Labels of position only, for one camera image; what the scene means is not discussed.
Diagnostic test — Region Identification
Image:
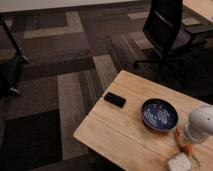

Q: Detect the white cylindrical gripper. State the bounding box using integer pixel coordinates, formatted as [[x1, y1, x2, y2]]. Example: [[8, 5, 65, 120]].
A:
[[173, 121, 210, 156]]

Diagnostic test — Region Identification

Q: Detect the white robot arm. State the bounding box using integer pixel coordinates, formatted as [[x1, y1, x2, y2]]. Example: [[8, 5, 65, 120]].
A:
[[174, 105, 213, 156]]

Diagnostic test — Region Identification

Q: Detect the white sponge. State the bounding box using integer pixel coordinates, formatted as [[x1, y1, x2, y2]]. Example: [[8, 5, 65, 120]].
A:
[[166, 153, 192, 171]]

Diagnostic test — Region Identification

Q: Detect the blue patterned bowl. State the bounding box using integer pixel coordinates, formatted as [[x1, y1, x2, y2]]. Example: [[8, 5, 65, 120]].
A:
[[141, 98, 179, 132]]

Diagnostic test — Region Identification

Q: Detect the black rectangular remote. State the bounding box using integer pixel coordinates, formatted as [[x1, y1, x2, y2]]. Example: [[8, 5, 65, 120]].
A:
[[104, 92, 126, 108]]

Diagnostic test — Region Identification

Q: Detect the black office chair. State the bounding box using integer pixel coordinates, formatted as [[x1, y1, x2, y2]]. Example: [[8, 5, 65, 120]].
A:
[[133, 0, 213, 68]]

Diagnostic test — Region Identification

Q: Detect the wooden table top right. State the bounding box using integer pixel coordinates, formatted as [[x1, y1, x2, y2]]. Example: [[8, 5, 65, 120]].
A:
[[183, 0, 213, 24]]

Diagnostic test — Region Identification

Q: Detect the black chair base left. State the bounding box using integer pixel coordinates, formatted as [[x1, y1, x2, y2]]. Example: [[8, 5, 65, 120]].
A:
[[0, 13, 29, 96]]

